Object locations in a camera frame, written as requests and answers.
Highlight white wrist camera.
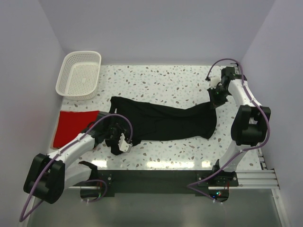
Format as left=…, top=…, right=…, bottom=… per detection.
left=118, top=133, right=132, bottom=153
left=210, top=77, right=221, bottom=89

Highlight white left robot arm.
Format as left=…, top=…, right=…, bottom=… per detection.
left=23, top=112, right=133, bottom=204

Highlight black t shirt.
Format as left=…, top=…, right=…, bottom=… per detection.
left=109, top=96, right=217, bottom=155

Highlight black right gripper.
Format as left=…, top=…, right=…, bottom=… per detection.
left=207, top=86, right=231, bottom=110

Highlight red folded t shirt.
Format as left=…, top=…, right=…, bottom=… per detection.
left=50, top=111, right=99, bottom=149

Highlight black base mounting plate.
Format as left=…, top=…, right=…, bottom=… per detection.
left=70, top=169, right=240, bottom=203

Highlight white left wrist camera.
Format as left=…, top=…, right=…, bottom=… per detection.
left=118, top=133, right=132, bottom=153

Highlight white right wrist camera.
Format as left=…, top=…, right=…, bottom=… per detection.
left=210, top=77, right=221, bottom=89

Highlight aluminium frame rail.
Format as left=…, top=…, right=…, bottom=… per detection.
left=64, top=168, right=280, bottom=189

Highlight white plastic basket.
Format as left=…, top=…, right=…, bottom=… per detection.
left=55, top=51, right=102, bottom=101

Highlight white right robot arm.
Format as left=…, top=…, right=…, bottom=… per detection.
left=206, top=67, right=271, bottom=186

